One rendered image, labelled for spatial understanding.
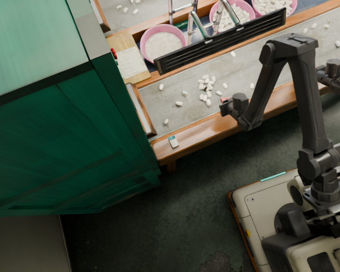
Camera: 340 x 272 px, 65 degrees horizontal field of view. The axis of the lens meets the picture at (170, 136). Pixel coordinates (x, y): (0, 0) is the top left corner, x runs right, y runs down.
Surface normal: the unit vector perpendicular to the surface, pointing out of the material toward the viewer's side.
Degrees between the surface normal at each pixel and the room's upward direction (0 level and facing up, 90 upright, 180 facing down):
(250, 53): 0
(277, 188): 0
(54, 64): 2
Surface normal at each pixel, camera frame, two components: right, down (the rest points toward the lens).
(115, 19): -0.02, -0.27
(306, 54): 0.33, 0.18
